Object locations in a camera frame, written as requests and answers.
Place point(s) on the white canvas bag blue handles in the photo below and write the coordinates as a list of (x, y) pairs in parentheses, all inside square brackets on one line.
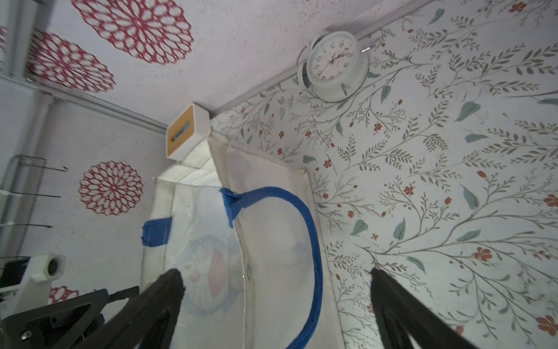
[(242, 229)]

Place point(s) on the white tissue box wooden top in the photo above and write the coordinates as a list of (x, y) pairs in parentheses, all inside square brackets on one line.
[(190, 128)]

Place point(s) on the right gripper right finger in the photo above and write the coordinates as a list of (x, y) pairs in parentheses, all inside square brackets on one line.
[(403, 320)]

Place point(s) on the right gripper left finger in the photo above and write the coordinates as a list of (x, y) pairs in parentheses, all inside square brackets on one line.
[(147, 321)]

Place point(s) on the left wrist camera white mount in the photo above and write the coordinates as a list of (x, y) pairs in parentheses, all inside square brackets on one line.
[(26, 282)]

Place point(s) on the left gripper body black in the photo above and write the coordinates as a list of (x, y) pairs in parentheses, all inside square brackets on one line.
[(61, 325)]

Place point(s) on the black wire wall rack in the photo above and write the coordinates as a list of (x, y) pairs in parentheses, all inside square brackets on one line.
[(20, 188)]

